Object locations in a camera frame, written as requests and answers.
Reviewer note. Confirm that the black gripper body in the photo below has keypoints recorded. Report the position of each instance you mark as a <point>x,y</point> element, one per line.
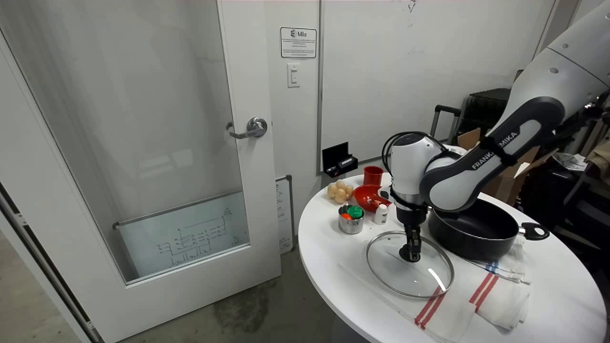
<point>410,219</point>

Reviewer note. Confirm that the glass lid with black knob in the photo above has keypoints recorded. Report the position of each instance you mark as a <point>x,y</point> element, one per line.
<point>393,273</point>

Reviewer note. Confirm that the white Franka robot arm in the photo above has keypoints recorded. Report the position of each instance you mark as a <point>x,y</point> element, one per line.
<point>540,82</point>

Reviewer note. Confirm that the white tea towel red stripes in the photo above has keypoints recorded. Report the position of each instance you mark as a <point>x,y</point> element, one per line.
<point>501,298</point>

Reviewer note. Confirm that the white door with frosted glass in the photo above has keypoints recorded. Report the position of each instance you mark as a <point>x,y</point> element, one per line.
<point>254,221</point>

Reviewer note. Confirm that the small white bottle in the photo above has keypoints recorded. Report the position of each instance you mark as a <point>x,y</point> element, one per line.
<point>379,214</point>

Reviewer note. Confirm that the red bowl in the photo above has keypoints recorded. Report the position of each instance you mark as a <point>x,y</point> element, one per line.
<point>366,199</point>

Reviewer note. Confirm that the red cup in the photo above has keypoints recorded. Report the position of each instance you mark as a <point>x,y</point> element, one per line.
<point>372,176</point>

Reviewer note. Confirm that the tin can with coloured items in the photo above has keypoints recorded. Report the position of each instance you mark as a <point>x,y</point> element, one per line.
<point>349,219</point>

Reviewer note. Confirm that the beige round food item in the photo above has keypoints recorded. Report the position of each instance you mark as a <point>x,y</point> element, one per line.
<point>339,191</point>

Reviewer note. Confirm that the black marker tray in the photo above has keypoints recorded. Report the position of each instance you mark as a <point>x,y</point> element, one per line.
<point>338,159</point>

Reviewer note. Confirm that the large open cardboard box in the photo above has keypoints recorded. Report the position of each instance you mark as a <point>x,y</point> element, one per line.
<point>507,183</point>

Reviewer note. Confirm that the black chair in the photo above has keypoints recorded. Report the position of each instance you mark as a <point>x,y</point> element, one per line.
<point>545,191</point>

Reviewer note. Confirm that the white crumpled paper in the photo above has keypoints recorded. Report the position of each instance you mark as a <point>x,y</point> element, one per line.
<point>572,162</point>

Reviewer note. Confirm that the large wall whiteboard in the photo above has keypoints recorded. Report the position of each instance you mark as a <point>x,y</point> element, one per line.
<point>412,82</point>

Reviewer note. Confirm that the white light switch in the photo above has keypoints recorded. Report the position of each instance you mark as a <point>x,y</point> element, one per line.
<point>292,75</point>

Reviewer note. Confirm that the white wall sign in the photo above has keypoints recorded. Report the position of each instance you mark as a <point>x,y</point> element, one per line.
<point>297,42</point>

